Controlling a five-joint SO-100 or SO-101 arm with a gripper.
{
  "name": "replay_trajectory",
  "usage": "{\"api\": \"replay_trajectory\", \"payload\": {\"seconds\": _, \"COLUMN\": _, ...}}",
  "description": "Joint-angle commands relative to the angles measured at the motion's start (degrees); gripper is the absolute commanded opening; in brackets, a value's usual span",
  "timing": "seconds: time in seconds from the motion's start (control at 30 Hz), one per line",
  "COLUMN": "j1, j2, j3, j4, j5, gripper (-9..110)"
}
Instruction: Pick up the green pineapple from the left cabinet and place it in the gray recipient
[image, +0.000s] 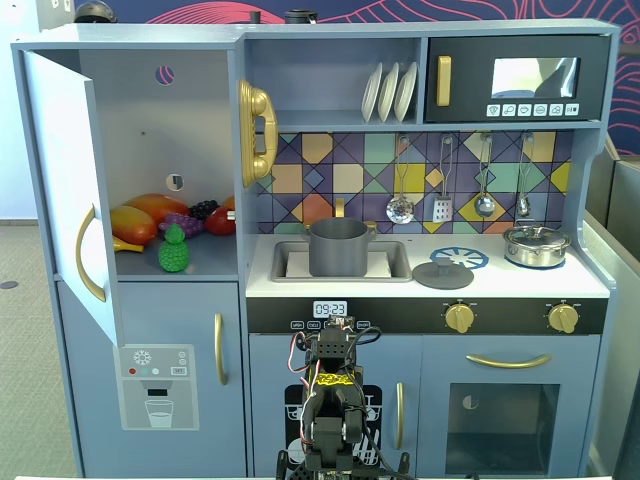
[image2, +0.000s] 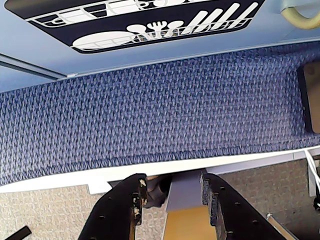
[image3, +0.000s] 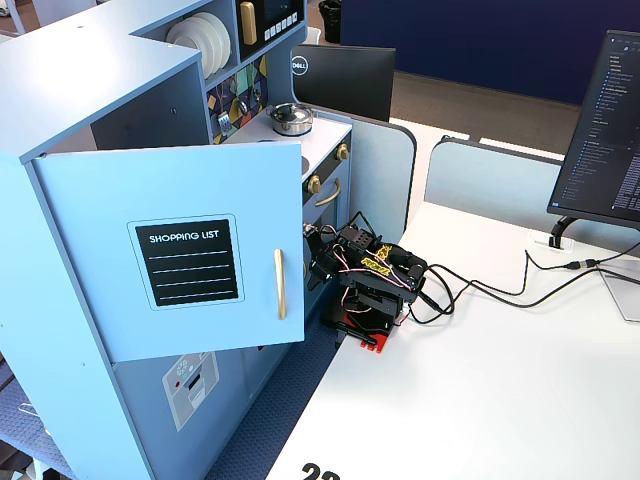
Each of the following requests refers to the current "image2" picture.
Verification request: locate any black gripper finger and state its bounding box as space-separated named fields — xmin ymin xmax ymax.
xmin=77 ymin=173 xmax=149 ymax=240
xmin=200 ymin=171 xmax=299 ymax=240

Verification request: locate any black flat strip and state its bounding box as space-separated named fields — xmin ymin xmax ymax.
xmin=11 ymin=224 xmax=32 ymax=240

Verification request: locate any dark flat rectangular object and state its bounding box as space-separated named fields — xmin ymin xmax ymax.
xmin=296 ymin=62 xmax=320 ymax=135

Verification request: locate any light blue toy kitchen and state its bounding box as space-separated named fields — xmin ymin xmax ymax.
xmin=0 ymin=0 xmax=320 ymax=89

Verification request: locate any grey and wooden post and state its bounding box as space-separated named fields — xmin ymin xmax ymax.
xmin=164 ymin=171 xmax=210 ymax=240

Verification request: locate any curved gold door handle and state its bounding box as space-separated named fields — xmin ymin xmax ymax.
xmin=279 ymin=0 xmax=320 ymax=30

